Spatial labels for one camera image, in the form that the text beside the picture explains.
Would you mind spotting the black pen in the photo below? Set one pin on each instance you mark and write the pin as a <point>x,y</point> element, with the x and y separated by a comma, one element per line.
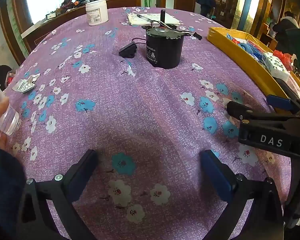
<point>147,18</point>

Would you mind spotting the white plastic jar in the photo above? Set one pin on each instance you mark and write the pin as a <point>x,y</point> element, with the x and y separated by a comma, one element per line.
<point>97,12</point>

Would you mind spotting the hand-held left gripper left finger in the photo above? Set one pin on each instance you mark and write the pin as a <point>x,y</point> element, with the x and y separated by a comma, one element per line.
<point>82,170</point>

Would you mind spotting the wooden stair railing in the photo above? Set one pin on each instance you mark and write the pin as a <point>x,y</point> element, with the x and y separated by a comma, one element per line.
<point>225,2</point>

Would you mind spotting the dark blue jacket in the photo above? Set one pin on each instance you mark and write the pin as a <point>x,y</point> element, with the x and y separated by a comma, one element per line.
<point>205,2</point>

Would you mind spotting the purple floral tablecloth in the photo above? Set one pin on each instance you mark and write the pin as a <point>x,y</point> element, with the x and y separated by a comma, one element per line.
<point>140,105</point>

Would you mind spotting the light blue sock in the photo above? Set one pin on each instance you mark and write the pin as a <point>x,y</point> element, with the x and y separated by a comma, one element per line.
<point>231,35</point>

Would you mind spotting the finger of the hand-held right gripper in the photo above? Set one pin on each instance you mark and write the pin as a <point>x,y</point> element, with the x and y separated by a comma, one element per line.
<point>250,111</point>
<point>278,103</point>

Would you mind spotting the yellow cardboard box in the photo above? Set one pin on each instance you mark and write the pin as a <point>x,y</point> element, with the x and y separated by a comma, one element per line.
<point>240,52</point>

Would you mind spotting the white paper notebook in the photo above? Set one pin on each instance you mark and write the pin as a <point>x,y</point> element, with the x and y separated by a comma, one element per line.
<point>170,18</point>

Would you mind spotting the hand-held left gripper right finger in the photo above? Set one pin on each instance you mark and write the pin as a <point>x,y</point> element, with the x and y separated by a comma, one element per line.
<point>217,175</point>

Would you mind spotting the small white floral tissue pack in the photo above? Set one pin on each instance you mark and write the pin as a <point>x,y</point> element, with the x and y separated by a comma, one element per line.
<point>275,66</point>

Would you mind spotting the blue knitted cloth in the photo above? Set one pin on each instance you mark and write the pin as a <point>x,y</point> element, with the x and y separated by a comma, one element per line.
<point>250,48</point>

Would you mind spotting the small black plastic box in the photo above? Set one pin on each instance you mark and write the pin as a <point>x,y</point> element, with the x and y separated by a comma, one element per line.
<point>128,50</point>

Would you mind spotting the silver foil blister pack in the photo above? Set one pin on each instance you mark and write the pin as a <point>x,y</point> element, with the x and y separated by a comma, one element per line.
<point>25,86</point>

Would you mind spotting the small red plastic bag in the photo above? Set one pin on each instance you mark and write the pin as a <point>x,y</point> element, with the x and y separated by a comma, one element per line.
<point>235,41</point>

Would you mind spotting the large red plastic bag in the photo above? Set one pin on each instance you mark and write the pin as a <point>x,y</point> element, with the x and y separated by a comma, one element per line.
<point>10,78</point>

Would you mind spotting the black cylindrical motor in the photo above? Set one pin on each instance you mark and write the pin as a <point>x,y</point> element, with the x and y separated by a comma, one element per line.
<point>165,47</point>

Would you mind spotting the wooden framed counter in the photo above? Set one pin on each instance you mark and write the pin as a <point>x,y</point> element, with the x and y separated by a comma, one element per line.
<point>65,22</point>

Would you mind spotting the clear plastic cup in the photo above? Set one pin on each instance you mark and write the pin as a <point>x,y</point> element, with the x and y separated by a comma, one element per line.
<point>8,120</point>

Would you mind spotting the gold striped pillar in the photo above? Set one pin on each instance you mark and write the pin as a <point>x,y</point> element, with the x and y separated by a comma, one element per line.
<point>247,2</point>

